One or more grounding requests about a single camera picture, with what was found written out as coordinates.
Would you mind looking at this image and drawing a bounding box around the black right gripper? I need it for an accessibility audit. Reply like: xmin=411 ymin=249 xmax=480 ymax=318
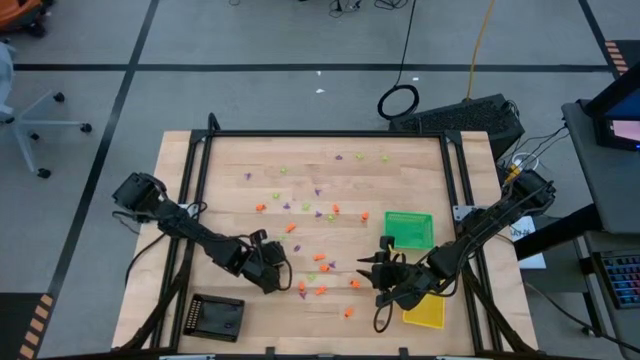
xmin=356 ymin=235 xmax=419 ymax=311

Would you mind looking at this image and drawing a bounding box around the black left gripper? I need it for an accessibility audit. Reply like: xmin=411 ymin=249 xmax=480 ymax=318
xmin=244 ymin=228 xmax=289 ymax=295

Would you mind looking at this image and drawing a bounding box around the green plastic basket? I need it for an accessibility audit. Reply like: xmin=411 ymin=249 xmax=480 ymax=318
xmin=383 ymin=210 xmax=435 ymax=251

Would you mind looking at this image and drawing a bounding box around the yellow plastic basket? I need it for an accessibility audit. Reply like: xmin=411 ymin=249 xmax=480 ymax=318
xmin=402 ymin=291 xmax=447 ymax=331

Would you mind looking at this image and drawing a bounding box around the black plastic basket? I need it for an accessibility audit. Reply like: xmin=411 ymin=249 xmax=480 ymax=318
xmin=182 ymin=292 xmax=247 ymax=344

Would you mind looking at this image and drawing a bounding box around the white paper sheet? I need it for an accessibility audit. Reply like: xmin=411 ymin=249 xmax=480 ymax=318
xmin=508 ymin=214 xmax=547 ymax=271

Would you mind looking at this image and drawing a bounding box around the black computer case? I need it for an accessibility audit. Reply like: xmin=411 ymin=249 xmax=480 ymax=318
xmin=388 ymin=93 xmax=526 ymax=161

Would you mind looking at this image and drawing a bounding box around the black desk beam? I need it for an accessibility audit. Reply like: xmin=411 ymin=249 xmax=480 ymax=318
xmin=512 ymin=202 xmax=606 ymax=262

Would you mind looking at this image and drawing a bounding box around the grey desk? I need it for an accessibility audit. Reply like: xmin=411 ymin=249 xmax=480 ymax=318
xmin=560 ymin=98 xmax=640 ymax=236

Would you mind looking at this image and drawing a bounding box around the backlit keyboard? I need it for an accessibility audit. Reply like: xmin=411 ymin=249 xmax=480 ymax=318
xmin=592 ymin=249 xmax=640 ymax=310

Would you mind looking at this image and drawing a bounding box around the black monitor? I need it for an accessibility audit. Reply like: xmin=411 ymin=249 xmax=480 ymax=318
xmin=583 ymin=60 xmax=640 ymax=153

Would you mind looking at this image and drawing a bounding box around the white office chair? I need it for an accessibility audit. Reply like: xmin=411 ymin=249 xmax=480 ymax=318
xmin=0 ymin=42 xmax=94 ymax=180

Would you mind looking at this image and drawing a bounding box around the orange chair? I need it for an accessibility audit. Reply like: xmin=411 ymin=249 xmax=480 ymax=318
xmin=0 ymin=0 xmax=55 ymax=39

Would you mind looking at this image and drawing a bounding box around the black coiled floor cable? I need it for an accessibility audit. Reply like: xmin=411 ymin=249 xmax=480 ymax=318
xmin=376 ymin=0 xmax=421 ymax=122

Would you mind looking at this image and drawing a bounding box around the white cable loop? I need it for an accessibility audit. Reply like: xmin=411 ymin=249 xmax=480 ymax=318
xmin=501 ymin=151 xmax=541 ymax=174

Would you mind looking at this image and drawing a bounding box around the yellow floor cable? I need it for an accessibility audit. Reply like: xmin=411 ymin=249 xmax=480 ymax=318
xmin=465 ymin=0 xmax=497 ymax=100

